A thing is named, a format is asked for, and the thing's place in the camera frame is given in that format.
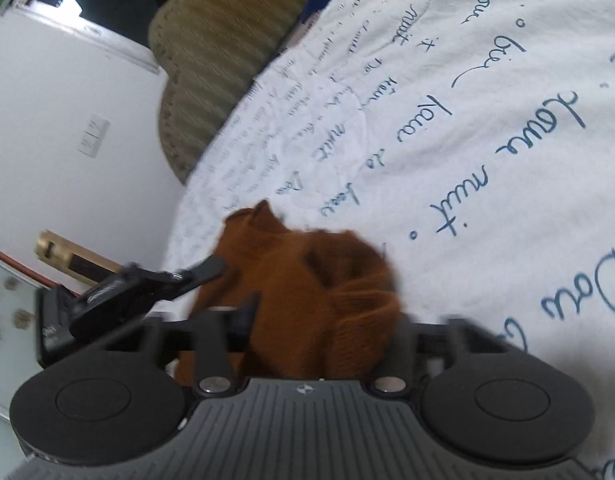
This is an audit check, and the glass top nightstand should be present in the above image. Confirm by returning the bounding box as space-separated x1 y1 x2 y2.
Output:
0 242 55 480

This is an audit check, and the white script-print bedsheet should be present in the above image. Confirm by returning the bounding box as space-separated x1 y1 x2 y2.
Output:
162 0 615 480

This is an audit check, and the brown knit sweater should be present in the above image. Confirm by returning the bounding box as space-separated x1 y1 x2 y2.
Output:
180 200 403 382

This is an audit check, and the dark window white frame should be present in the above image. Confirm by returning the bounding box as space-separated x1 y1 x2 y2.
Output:
14 0 160 73

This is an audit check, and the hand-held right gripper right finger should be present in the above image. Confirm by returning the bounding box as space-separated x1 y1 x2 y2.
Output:
371 314 504 399

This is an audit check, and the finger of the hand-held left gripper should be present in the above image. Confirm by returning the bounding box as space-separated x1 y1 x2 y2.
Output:
156 254 226 302

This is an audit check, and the tan wooden bar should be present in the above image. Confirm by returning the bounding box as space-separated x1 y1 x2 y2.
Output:
34 230 122 283

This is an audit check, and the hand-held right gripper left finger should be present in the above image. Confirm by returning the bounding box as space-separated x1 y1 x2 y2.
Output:
137 292 262 399

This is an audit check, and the olive ribbed scalloped headboard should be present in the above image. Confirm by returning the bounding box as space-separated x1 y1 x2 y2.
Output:
147 0 349 186

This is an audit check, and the white wall switch panel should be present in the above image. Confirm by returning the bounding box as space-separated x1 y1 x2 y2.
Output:
78 115 111 159

